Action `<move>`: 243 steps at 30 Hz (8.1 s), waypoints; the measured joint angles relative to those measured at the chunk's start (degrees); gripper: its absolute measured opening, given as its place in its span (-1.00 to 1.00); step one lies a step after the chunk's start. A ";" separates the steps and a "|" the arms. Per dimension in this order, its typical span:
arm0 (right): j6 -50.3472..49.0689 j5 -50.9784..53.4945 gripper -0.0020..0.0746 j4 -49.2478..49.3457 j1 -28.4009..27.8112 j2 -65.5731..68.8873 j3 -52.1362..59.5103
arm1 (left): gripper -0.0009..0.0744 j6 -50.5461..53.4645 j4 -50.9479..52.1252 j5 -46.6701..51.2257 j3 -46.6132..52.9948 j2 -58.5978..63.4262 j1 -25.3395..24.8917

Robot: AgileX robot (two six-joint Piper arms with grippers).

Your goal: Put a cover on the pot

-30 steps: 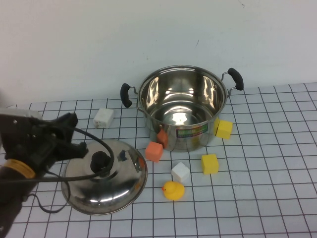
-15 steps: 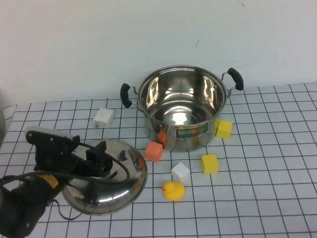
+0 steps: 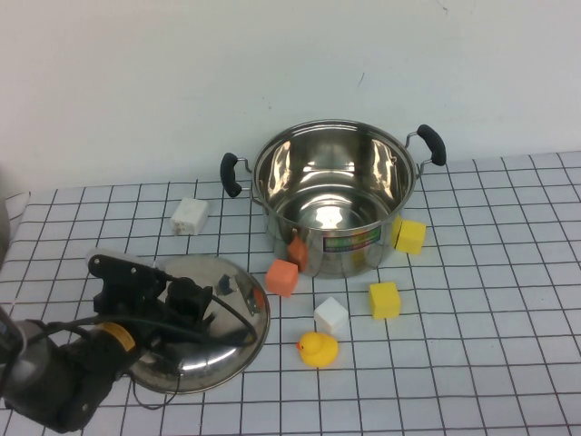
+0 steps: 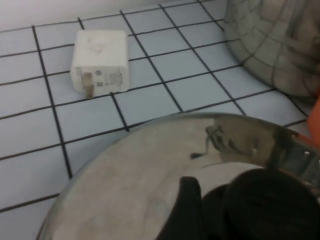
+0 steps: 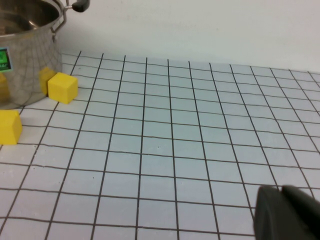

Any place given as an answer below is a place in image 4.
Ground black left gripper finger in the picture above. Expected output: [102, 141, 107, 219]
[171, 176, 205, 240]

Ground stainless steel lid black knob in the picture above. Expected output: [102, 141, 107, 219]
[34, 112, 320, 240]

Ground white black-grid tablecloth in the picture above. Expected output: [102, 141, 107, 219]
[0, 0, 320, 240]

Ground orange foam cube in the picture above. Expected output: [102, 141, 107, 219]
[307, 96, 320, 146]

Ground white power adapter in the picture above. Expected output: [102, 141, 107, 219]
[70, 29, 130, 99]

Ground stainless steel pot black handles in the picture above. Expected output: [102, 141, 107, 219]
[223, 0, 320, 99]

